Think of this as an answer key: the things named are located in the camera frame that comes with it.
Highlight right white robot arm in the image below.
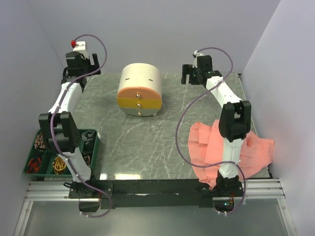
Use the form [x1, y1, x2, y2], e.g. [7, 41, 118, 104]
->
[181, 51, 251, 196]

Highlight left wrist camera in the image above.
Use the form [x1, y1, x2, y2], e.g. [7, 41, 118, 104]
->
[71, 40, 89, 59]

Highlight leopard hair ties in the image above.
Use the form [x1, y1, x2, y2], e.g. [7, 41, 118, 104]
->
[34, 132, 49, 151]

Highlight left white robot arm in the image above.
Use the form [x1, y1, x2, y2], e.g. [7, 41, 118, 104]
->
[39, 49, 100, 198]

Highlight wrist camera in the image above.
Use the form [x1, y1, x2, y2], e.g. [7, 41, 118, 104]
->
[192, 50, 204, 68]
[71, 40, 89, 59]

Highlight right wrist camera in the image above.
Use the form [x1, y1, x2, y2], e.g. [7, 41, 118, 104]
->
[192, 50, 204, 68]

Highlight cream round drawer cabinet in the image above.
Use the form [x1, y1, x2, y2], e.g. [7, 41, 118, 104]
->
[116, 63, 162, 117]

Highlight grey cloth bundle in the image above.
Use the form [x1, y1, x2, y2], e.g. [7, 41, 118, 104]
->
[81, 130, 96, 144]

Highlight black base bar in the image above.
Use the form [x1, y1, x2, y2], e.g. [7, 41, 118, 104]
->
[63, 179, 244, 212]

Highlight yellow hair ties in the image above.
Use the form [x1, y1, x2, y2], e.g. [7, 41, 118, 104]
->
[53, 156, 67, 174]

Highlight aluminium rail frame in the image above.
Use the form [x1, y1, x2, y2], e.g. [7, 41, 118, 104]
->
[14, 179, 297, 236]

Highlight salmon pink cloth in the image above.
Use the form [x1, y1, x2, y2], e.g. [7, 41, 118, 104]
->
[188, 120, 275, 189]

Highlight orange black hair ties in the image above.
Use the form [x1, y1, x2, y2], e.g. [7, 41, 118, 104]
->
[27, 157, 42, 174]

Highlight green compartment tray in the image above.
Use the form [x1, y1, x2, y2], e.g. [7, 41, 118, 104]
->
[23, 128, 101, 176]

